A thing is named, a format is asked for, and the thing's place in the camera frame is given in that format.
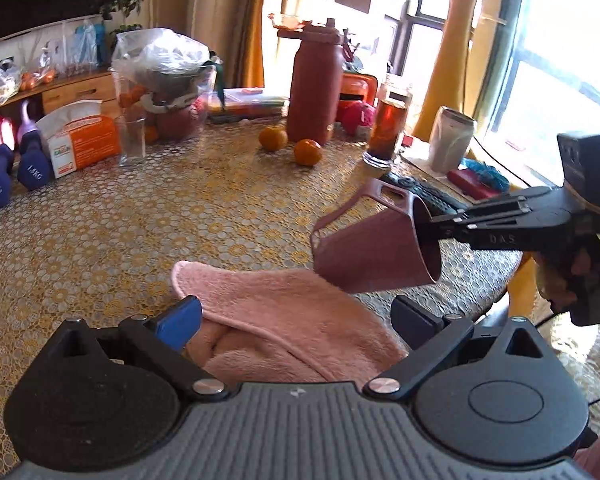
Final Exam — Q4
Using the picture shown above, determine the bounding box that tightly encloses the orange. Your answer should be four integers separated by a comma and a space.
258, 125, 289, 153
294, 139, 324, 167

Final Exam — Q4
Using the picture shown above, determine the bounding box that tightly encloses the blue packet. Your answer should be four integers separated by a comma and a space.
74, 19, 109, 69

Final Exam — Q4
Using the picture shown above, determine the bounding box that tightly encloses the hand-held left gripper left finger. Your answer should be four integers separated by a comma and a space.
55, 296, 231, 402

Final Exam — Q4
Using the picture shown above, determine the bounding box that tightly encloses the glass of brown tea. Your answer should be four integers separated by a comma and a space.
362, 85, 414, 169

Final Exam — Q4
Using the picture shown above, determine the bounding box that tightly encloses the clear plastic bag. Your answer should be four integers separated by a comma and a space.
111, 27, 216, 88

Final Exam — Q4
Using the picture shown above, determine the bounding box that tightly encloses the tan giraffe figure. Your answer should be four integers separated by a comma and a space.
412, 0, 487, 142

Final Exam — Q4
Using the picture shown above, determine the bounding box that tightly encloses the wooden cabinet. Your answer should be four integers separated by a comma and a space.
0, 67, 126, 127

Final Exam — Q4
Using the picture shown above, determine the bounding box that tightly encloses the large pink water bottle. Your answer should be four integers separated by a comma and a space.
277, 17, 347, 146

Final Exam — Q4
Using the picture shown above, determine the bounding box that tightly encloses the empty clear glass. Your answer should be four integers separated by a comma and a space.
115, 115, 147, 167

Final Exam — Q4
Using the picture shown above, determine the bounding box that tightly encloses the yellow lace tablecloth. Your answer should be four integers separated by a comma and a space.
0, 110, 527, 466

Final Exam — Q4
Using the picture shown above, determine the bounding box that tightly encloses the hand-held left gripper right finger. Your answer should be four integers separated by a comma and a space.
362, 295, 547, 402

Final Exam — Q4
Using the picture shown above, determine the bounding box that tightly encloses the black cable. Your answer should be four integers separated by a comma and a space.
472, 134, 533, 187

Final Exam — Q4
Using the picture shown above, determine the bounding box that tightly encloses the person's right hand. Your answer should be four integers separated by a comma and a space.
534, 245, 598, 313

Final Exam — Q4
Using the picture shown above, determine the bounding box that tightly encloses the clear container with fruit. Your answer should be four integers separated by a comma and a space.
111, 62, 219, 144

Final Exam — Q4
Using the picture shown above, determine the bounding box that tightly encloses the orange and white tissue box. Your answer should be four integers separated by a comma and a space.
35, 100, 123, 180

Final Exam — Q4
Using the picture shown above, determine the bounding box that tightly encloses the black remote control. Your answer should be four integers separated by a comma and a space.
380, 171, 473, 214

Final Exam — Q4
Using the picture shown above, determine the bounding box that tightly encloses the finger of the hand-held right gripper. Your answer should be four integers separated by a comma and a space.
414, 220, 473, 253
427, 186, 553, 228

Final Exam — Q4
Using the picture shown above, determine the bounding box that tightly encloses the grey tumbler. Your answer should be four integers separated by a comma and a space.
427, 106, 478, 175

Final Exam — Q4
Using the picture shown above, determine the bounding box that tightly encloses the pink plastic cup with handle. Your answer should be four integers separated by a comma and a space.
311, 178, 444, 294

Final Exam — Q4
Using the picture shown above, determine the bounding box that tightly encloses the red flat box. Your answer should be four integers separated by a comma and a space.
447, 167, 501, 200

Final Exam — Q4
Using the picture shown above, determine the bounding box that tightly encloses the stack of colourful folders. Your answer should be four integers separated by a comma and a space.
207, 87, 289, 124

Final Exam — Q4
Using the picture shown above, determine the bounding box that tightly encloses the pink towel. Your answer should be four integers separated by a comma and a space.
171, 260, 409, 384

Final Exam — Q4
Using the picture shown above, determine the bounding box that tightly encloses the white plastic bag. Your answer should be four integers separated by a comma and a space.
0, 58, 22, 109

